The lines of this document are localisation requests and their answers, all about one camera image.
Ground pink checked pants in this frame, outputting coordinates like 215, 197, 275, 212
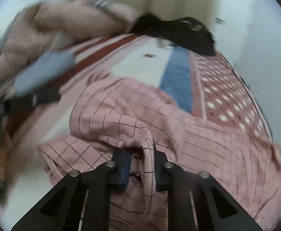
39, 70, 281, 230

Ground black clothing pile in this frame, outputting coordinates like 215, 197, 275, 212
132, 13, 215, 56

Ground person's left hand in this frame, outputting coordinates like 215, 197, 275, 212
0, 120, 13, 181

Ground grey blue folded cloth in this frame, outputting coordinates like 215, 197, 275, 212
14, 51, 75, 97

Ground patterned fleece bed blanket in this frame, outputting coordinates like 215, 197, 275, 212
0, 34, 272, 230

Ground pink quilted duvet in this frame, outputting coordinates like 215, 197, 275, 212
0, 0, 139, 85

